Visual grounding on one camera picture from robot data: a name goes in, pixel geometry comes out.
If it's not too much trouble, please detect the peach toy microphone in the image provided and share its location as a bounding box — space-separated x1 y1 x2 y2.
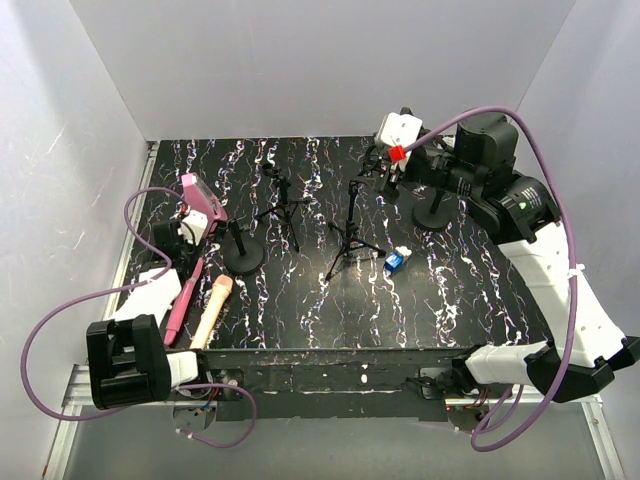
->
189 275 233 350

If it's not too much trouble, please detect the black round-base mic stand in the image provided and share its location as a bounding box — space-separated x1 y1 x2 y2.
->
222 219 265 276

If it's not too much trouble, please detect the pink toy microphone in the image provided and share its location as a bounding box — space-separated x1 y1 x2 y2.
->
163 257 204 347

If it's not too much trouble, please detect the black tripod mic stand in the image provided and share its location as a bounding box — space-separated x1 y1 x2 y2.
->
254 161 311 252

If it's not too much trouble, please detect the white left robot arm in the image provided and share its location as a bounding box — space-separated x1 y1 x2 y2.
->
86 220 213 410

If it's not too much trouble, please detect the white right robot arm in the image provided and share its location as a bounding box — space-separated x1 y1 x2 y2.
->
374 109 639 403

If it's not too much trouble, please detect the small black round-base stand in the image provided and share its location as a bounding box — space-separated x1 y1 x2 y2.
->
411 189 453 232

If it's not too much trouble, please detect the pink box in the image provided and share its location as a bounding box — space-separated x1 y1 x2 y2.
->
181 173 228 237

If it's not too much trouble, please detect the blue and white connector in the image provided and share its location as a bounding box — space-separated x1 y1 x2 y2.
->
384 246 412 276

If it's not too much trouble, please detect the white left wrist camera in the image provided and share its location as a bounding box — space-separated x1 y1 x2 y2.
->
180 210 208 246

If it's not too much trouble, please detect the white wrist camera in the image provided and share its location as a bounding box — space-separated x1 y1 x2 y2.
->
374 112 423 171
180 210 208 246

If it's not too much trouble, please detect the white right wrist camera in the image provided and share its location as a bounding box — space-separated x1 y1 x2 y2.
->
374 112 423 171

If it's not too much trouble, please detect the aluminium rail frame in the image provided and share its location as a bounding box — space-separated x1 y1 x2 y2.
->
41 134 626 480

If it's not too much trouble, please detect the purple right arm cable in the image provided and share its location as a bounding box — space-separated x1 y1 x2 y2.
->
388 104 581 453

